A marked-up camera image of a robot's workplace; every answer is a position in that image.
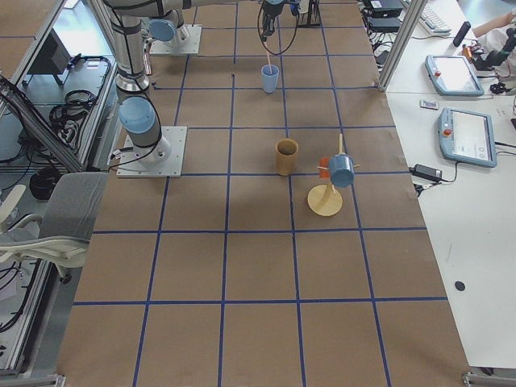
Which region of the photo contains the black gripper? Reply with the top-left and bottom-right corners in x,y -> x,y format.
260,0 -> 300,42

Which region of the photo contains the light blue cup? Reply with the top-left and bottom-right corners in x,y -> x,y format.
260,64 -> 279,94

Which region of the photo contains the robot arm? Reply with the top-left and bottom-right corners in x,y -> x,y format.
148,19 -> 190,46
103,1 -> 220,165

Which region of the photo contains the bamboo cup holder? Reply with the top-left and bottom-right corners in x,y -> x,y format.
275,138 -> 298,176

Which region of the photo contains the black mug rack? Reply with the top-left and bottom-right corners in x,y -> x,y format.
297,0 -> 321,27

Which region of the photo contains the orange mug on tree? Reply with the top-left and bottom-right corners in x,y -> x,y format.
318,157 -> 331,179

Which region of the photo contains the blue mug on tree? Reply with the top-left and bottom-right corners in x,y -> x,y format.
328,154 -> 355,188

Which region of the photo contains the wooden mug tree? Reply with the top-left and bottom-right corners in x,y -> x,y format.
307,134 -> 358,217

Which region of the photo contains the teach pendant far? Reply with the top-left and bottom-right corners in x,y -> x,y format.
425,55 -> 485,97

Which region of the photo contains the teach pendant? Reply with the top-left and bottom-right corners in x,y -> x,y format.
438,107 -> 497,168
425,55 -> 485,97

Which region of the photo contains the black power adapter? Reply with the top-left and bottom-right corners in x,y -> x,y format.
409,164 -> 443,183

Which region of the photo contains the teach pendant near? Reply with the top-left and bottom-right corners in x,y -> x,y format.
438,107 -> 497,168

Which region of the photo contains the grey office chair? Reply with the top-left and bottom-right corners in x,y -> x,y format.
1,172 -> 109,284

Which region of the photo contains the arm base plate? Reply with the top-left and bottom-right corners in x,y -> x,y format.
149,20 -> 202,56
116,126 -> 187,178

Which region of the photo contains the aluminium frame post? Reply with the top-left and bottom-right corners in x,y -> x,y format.
377,0 -> 427,92

